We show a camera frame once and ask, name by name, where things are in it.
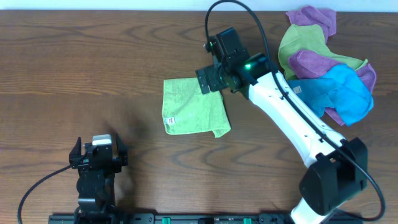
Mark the light green microfiber cloth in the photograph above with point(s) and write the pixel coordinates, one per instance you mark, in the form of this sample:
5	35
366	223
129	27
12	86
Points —
186	110

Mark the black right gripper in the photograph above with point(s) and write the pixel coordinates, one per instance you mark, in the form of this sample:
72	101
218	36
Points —
208	78

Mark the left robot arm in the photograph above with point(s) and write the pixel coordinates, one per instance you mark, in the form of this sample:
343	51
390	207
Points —
96	198

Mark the purple microfiber cloth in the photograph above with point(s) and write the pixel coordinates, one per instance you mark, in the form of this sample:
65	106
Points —
308	64

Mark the olive green microfiber cloth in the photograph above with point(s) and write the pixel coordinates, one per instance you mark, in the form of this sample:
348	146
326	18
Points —
309	38

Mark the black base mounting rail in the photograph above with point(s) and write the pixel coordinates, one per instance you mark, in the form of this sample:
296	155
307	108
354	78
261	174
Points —
150	218

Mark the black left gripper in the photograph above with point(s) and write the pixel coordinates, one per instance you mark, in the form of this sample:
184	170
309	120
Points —
97	162

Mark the purple cloth at back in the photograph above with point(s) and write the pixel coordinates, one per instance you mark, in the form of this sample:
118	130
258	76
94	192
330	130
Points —
309	15

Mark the blue microfiber cloth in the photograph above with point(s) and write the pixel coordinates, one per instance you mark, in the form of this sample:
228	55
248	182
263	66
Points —
339	89

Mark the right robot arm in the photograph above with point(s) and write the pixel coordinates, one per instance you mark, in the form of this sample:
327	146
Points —
335	166

